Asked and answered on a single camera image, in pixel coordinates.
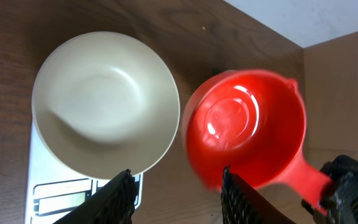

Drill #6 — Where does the cream round bowl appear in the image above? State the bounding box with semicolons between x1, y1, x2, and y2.
32;32;180;179

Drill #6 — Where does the red plastic measuring scoop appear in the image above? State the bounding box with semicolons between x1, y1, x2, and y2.
181;70;333;213

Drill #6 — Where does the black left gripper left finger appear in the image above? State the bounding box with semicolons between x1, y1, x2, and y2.
55;169;137;224

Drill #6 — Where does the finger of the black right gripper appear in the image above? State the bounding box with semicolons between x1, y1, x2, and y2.
301;155;358;224

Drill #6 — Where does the white digital kitchen scale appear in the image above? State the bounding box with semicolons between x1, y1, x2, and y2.
24;121;144;224

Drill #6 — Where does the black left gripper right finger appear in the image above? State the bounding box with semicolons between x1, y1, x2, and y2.
221;166;295;224

